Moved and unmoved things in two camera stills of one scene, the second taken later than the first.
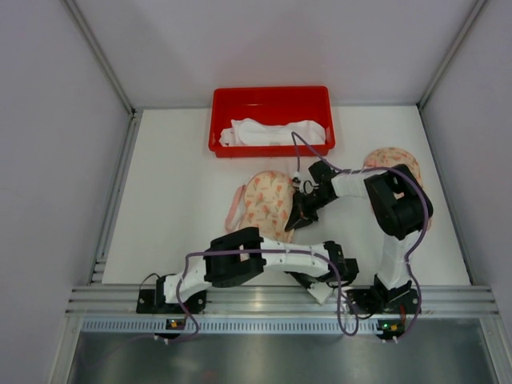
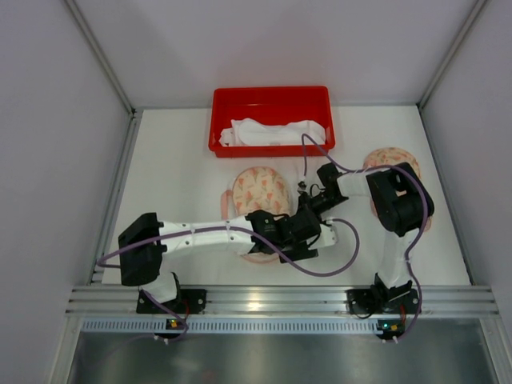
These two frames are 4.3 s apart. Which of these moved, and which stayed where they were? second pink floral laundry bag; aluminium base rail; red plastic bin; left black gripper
Moved: left black gripper
Stayed: second pink floral laundry bag; aluminium base rail; red plastic bin
